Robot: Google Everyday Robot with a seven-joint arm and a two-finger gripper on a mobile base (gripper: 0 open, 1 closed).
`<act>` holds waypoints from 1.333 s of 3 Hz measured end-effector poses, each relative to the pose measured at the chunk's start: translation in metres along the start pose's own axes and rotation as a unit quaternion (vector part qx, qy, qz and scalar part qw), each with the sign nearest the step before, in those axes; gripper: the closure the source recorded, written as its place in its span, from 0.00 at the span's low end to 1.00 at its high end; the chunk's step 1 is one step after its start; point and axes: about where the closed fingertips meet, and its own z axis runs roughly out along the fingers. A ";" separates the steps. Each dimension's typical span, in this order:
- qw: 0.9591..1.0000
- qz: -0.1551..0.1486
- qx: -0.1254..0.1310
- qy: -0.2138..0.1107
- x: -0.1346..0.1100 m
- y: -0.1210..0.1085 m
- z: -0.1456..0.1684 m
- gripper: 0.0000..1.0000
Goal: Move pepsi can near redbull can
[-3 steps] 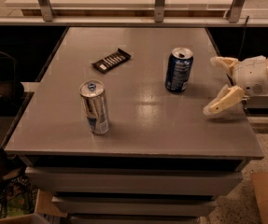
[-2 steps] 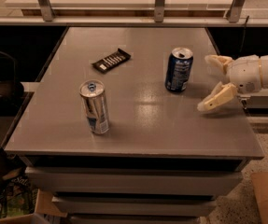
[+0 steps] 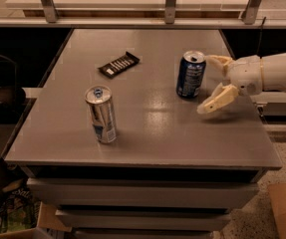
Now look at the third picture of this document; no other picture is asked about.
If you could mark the metal bracket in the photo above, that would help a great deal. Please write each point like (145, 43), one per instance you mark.
(249, 15)
(50, 12)
(169, 11)

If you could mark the left metal bracket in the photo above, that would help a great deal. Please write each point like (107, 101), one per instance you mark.
(50, 12)

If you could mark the grey drawer cabinet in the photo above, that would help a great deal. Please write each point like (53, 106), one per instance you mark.
(171, 173)

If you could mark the dark chair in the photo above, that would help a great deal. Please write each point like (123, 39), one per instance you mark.
(12, 96)

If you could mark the silver redbull can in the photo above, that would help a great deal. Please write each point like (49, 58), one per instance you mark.
(100, 103)

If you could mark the dark snack bar wrapper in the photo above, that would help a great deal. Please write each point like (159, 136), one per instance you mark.
(119, 65)

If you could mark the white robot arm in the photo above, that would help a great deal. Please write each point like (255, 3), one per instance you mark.
(273, 71)

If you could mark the green printed bag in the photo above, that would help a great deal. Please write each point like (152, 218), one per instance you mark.
(19, 211)

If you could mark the blue pepsi can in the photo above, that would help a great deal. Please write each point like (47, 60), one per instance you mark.
(191, 71)

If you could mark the right metal bracket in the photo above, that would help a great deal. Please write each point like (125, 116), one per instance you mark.
(249, 15)

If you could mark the middle metal bracket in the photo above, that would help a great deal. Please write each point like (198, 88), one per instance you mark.
(169, 11)

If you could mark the cardboard box left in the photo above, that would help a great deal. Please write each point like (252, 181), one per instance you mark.
(49, 226)

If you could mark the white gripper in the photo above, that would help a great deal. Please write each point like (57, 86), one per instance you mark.
(247, 74)

